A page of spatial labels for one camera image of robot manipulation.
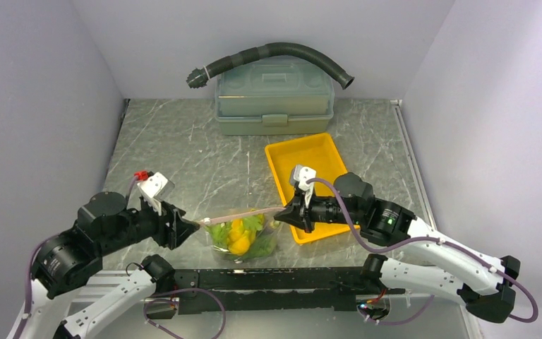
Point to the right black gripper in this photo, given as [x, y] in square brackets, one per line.
[296, 215]

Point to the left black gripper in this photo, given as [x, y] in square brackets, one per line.
[181, 228]

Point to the clear zip top bag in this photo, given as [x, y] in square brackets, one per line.
[243, 234]

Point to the yellow toy bananas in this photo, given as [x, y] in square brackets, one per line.
[243, 232]

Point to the yellow plastic tray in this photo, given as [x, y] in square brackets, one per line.
[319, 152]

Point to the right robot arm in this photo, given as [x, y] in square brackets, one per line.
[405, 252]

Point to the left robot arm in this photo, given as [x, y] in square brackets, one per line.
[61, 265]

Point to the grey plastic storage box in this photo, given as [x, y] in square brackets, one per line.
[275, 96]

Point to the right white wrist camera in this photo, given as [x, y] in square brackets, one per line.
[299, 179]

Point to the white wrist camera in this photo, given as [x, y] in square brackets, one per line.
[153, 187]
[299, 179]

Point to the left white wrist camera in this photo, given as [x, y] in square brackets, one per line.
[153, 187]

